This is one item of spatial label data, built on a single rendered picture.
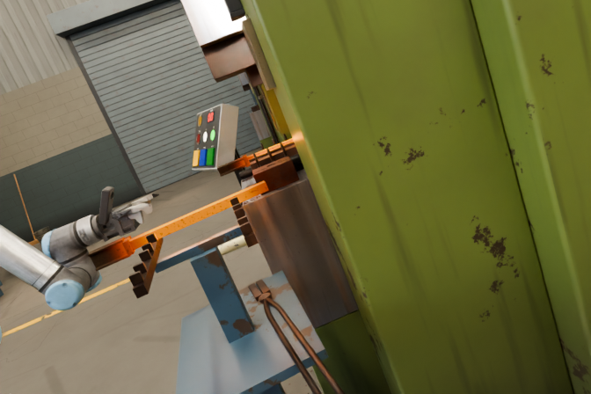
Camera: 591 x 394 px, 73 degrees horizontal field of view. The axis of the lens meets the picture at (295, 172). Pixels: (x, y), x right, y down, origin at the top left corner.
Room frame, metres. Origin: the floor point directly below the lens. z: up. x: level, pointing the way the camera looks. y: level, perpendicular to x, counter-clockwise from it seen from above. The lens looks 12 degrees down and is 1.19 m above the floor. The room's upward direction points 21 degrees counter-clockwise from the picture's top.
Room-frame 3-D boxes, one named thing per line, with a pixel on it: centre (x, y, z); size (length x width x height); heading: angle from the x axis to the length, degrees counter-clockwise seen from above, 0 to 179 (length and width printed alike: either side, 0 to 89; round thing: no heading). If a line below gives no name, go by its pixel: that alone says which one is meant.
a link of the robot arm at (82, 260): (1.27, 0.77, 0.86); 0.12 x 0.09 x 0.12; 9
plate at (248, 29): (1.04, -0.02, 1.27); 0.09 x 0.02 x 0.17; 4
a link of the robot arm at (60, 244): (1.28, 0.77, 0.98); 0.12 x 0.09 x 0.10; 94
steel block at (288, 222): (1.31, -0.09, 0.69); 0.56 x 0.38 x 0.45; 94
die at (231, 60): (1.36, -0.08, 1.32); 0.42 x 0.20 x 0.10; 94
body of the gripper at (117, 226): (1.29, 0.60, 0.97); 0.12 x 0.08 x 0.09; 94
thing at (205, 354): (0.84, 0.25, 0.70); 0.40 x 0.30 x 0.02; 10
